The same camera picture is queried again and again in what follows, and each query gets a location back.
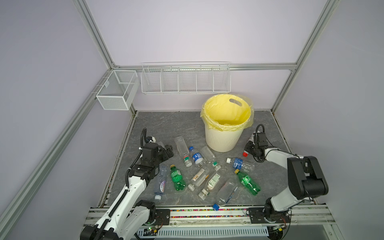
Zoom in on clear bottle purple label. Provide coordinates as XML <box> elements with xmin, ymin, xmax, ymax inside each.
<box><xmin>154</xmin><ymin>165</ymin><xmax>167</xmax><ymax>201</ymax></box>

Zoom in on crushed clear plastic bottle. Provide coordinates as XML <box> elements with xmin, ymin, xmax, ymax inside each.
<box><xmin>216</xmin><ymin>179</ymin><xmax>238</xmax><ymax>207</ymax></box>

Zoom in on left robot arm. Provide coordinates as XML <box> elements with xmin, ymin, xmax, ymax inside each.
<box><xmin>80</xmin><ymin>142</ymin><xmax>174</xmax><ymax>240</ymax></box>

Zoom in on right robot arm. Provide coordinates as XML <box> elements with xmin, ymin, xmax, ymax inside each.
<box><xmin>244</xmin><ymin>132</ymin><xmax>329</xmax><ymax>223</ymax></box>

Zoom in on yellow plastic bin liner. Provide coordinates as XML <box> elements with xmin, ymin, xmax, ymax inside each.
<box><xmin>201</xmin><ymin>94</ymin><xmax>254</xmax><ymax>132</ymax></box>

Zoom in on white plastic waste bin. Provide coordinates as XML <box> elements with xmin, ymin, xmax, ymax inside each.
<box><xmin>204</xmin><ymin>93</ymin><xmax>252</xmax><ymax>153</ymax></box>

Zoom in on blue label bottle white cap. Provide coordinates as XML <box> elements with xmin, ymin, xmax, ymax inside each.
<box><xmin>226</xmin><ymin>158</ymin><xmax>255</xmax><ymax>173</ymax></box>

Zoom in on green bottle left yellow cap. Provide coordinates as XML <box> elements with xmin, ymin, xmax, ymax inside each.
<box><xmin>170</xmin><ymin>165</ymin><xmax>186</xmax><ymax>191</ymax></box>

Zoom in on green bottle yellow cap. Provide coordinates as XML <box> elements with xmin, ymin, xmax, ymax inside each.
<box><xmin>235</xmin><ymin>169</ymin><xmax>261</xmax><ymax>196</ymax></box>
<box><xmin>170</xmin><ymin>165</ymin><xmax>186</xmax><ymax>191</ymax></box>

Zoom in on clear bottle red green label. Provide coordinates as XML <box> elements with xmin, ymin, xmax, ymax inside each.
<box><xmin>175</xmin><ymin>136</ymin><xmax>192</xmax><ymax>167</ymax></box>

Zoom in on green bottle right yellow cap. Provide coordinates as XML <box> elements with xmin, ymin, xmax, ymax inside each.
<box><xmin>235</xmin><ymin>169</ymin><xmax>261</xmax><ymax>196</ymax></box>

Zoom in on clear bottle blue label cap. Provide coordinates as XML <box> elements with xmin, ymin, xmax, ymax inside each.
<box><xmin>189</xmin><ymin>146</ymin><xmax>204</xmax><ymax>165</ymax></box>

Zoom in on clear bottle green neck label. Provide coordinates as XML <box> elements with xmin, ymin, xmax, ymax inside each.
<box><xmin>201</xmin><ymin>146</ymin><xmax>222</xmax><ymax>171</ymax></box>

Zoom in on clear bottle yellow white label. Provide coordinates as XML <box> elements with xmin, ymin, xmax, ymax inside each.
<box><xmin>188</xmin><ymin>167</ymin><xmax>211</xmax><ymax>191</ymax></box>

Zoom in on clear bottle green white label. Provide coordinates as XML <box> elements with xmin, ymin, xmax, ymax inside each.
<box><xmin>198</xmin><ymin>173</ymin><xmax>221</xmax><ymax>201</ymax></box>

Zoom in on small white mesh basket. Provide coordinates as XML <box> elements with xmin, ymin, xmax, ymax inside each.
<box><xmin>96</xmin><ymin>70</ymin><xmax>140</xmax><ymax>111</ymax></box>

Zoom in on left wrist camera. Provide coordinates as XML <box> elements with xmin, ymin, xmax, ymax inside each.
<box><xmin>145</xmin><ymin>136</ymin><xmax>157</xmax><ymax>143</ymax></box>

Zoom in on long white wire basket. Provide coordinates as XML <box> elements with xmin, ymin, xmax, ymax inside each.
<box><xmin>141</xmin><ymin>62</ymin><xmax>232</xmax><ymax>95</ymax></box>

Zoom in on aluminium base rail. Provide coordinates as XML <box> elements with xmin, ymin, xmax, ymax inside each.
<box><xmin>78</xmin><ymin>204</ymin><xmax>345</xmax><ymax>240</ymax></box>

